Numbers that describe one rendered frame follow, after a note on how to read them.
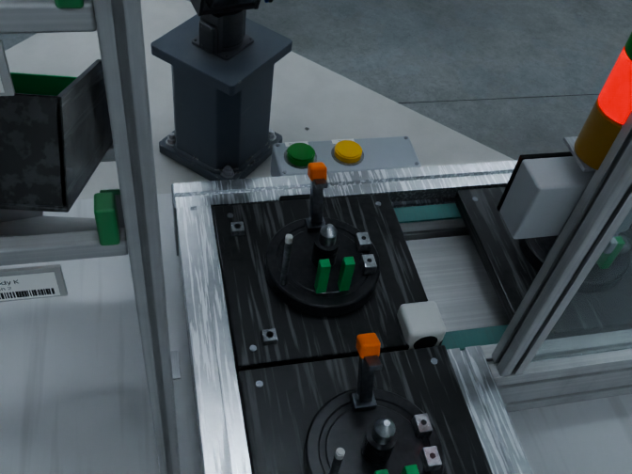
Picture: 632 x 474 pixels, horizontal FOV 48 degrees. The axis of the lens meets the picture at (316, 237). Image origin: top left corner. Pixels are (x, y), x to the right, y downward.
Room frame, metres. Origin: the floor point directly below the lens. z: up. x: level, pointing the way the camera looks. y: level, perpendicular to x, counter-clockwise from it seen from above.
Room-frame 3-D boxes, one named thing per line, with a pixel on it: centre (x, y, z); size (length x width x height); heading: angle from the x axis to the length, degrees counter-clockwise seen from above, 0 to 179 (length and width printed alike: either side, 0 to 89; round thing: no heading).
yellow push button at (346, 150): (0.77, -0.03, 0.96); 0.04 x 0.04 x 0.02
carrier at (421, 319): (0.54, -0.01, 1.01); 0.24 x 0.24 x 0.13; 19
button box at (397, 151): (0.77, -0.03, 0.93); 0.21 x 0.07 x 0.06; 109
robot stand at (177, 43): (0.85, 0.18, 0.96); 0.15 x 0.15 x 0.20; 64
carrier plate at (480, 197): (0.65, -0.34, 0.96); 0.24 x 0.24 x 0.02; 19
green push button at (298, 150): (0.75, 0.04, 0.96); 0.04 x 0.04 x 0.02
